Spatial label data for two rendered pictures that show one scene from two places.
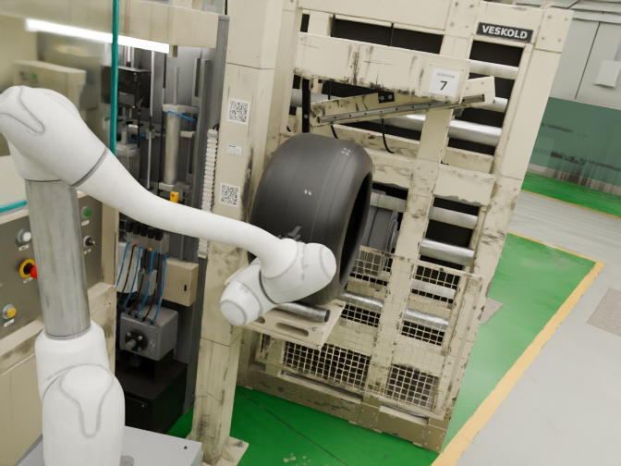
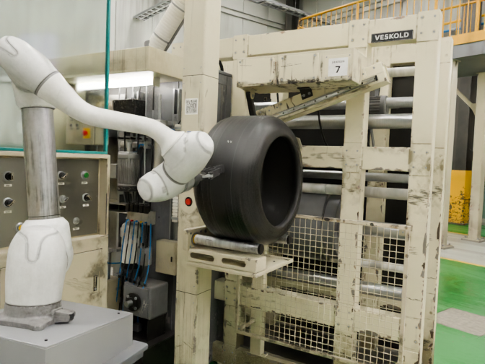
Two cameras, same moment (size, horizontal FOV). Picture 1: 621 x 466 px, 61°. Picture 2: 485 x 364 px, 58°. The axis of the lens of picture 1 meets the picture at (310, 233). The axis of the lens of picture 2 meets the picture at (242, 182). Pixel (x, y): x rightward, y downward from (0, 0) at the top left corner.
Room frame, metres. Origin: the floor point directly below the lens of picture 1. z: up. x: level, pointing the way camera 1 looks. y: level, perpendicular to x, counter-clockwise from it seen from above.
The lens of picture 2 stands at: (-0.18, -0.54, 1.27)
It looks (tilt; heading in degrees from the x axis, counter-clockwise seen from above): 3 degrees down; 17
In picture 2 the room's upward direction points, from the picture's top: 2 degrees clockwise
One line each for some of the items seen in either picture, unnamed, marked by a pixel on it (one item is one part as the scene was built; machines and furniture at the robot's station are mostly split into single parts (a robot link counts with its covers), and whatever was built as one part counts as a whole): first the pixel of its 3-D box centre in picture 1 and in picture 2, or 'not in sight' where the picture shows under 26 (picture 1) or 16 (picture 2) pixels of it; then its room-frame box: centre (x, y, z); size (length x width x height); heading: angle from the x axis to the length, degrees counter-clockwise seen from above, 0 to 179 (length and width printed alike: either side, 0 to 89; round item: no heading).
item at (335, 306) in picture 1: (289, 311); (241, 261); (1.78, 0.03, 0.80); 0.37 x 0.36 x 0.02; 166
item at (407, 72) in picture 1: (383, 67); (300, 73); (2.04, -0.16, 1.71); 0.61 x 0.25 x 0.15; 76
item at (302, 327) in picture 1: (277, 318); (225, 258); (1.64, 0.07, 0.84); 0.36 x 0.09 x 0.06; 76
